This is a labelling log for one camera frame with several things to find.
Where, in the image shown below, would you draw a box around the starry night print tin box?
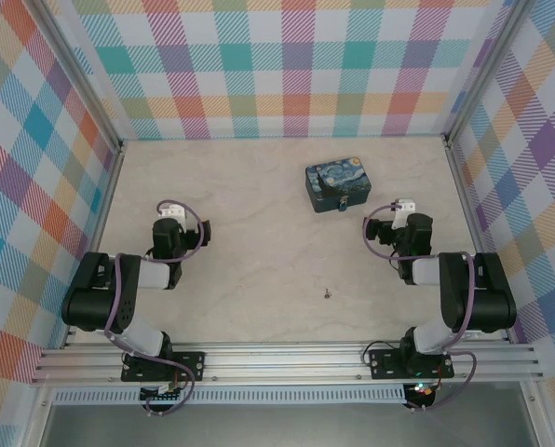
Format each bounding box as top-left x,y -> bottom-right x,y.
305,157 -> 373,216

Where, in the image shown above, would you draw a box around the black controller board white connector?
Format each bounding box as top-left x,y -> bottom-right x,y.
139,384 -> 184,404

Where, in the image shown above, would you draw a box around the black controller board lit LEDs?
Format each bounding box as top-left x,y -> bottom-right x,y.
405,381 -> 438,407

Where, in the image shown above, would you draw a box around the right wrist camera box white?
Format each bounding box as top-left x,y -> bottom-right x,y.
391,198 -> 418,229

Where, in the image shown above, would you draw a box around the aluminium frame side rail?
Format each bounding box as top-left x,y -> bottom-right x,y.
61,147 -> 126,349
444,142 -> 514,345

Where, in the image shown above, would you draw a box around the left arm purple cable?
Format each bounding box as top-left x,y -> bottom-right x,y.
103,198 -> 207,418

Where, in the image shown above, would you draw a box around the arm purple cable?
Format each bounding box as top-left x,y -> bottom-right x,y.
361,202 -> 478,413
103,198 -> 207,418

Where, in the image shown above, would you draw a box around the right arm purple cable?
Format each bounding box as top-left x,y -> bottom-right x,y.
361,202 -> 478,413

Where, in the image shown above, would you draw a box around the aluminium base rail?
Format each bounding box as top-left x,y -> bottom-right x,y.
30,342 -> 545,386

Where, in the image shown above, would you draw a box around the aluminium frame post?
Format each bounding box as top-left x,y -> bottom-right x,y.
521,384 -> 547,447
24,385 -> 58,447
443,0 -> 530,148
34,0 -> 126,153

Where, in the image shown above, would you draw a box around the white slotted cable duct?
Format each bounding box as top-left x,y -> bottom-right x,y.
52,384 -> 409,406

